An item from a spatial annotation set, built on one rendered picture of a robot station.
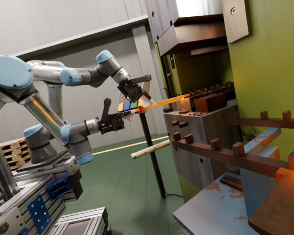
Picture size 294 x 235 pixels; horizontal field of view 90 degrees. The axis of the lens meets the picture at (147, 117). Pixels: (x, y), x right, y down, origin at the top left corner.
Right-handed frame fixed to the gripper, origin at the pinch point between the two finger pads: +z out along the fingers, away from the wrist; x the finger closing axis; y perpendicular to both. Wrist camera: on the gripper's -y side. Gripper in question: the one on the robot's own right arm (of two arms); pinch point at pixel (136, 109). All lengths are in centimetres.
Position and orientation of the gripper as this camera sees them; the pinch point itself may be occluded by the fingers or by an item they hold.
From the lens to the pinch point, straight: 75.6
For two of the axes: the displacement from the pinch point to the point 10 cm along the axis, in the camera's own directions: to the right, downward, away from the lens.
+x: 3.4, 0.6, -9.4
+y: 2.4, 9.6, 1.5
